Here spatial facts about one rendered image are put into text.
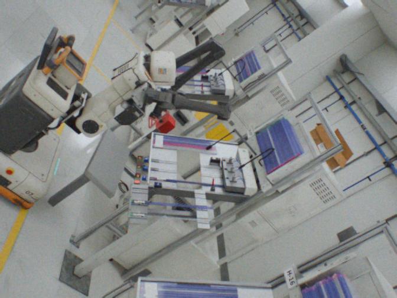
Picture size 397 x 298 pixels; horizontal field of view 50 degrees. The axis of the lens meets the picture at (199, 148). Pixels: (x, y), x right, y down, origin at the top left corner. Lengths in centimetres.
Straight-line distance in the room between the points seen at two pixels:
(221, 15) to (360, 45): 232
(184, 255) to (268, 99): 178
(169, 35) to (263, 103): 342
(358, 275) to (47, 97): 187
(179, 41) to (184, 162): 325
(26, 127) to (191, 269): 166
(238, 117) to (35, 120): 227
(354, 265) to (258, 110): 234
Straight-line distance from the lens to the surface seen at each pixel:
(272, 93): 421
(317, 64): 613
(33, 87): 247
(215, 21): 727
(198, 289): 231
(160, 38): 734
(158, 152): 323
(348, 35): 612
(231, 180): 298
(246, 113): 426
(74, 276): 309
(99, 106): 266
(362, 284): 236
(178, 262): 338
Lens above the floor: 200
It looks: 18 degrees down
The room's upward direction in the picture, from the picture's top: 56 degrees clockwise
